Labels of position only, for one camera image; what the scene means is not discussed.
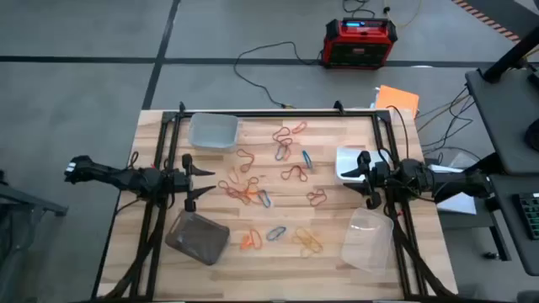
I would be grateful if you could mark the frosted translucent plastic basket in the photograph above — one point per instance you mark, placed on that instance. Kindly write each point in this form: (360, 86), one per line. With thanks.
(212, 132)

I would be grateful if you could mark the grey desk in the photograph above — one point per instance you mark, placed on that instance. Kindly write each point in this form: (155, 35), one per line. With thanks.
(505, 118)
(505, 219)

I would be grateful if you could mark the clear plastic basket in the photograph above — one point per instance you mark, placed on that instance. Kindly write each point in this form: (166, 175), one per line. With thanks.
(366, 248)

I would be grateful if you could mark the black metal table frame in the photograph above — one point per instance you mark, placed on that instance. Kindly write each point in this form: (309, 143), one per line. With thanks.
(273, 113)

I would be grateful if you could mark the orange paper folder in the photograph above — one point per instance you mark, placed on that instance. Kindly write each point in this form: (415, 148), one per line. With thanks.
(398, 101)

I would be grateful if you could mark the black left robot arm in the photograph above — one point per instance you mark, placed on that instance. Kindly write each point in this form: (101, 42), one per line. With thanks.
(126, 179)

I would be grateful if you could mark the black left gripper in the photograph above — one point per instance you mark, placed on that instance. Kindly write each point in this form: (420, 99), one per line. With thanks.
(174, 183)

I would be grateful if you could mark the red portable power station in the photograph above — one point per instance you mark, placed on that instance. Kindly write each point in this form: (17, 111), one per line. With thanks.
(358, 46)

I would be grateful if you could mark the white plastic basket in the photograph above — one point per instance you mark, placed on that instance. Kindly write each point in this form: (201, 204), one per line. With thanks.
(349, 157)

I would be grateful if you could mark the black pole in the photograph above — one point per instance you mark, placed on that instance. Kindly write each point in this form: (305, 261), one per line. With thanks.
(509, 59)

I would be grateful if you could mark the black backlit keyboard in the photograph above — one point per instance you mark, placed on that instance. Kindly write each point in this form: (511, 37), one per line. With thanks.
(528, 214)

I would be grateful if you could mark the smoky grey plastic basket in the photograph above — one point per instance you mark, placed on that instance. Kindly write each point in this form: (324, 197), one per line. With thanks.
(198, 237)

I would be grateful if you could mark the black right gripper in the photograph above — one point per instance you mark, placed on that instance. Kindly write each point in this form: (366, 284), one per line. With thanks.
(385, 179)

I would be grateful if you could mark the yellow rubber band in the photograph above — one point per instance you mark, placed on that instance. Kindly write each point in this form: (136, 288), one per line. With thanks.
(252, 179)
(316, 246)
(301, 235)

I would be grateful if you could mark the grey metal stand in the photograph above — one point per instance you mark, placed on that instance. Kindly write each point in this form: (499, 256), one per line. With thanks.
(25, 200)

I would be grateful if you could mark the black round object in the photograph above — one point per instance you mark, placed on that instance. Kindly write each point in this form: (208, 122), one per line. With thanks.
(534, 134)

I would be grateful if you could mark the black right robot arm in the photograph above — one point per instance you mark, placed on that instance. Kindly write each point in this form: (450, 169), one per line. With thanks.
(446, 181)

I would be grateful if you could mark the blue rubber band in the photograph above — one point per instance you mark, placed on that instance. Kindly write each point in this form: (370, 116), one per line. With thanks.
(305, 156)
(271, 235)
(278, 155)
(266, 202)

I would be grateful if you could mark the white paper sheet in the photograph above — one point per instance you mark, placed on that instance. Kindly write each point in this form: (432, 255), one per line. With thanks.
(461, 204)

